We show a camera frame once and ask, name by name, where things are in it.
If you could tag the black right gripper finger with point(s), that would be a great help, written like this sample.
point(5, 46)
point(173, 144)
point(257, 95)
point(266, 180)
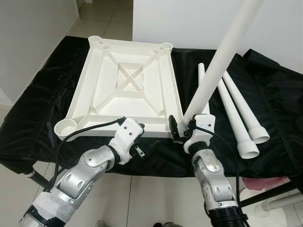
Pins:
point(175, 128)

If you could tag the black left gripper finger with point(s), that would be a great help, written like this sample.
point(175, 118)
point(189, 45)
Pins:
point(141, 126)
point(152, 147)

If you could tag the white plastic table leg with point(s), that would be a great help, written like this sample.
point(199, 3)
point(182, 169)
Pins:
point(201, 71)
point(222, 52)
point(234, 118)
point(244, 106)

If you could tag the white plastic table top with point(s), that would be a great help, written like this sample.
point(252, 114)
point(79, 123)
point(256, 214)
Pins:
point(104, 90)

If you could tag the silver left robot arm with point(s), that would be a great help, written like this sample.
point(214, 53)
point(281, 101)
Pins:
point(80, 175)

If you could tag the grey robot right foot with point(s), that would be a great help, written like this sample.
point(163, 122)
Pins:
point(164, 224)

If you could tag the grey robot foot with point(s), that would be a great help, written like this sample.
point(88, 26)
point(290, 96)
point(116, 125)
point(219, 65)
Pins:
point(164, 224)
point(101, 223)

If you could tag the grey robot left foot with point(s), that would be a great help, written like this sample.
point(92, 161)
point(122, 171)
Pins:
point(101, 223)

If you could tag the pink soft object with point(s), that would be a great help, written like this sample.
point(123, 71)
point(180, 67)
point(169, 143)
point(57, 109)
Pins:
point(265, 183)

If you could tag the black cloth table cover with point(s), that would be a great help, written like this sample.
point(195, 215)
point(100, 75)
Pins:
point(33, 109)

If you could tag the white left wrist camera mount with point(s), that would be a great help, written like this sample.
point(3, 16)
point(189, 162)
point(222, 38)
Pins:
point(128, 132)

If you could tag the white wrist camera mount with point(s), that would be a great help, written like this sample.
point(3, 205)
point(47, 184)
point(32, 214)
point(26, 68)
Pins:
point(206, 122)
point(128, 132)

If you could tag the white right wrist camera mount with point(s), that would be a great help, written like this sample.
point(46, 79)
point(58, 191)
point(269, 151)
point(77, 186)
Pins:
point(206, 122)

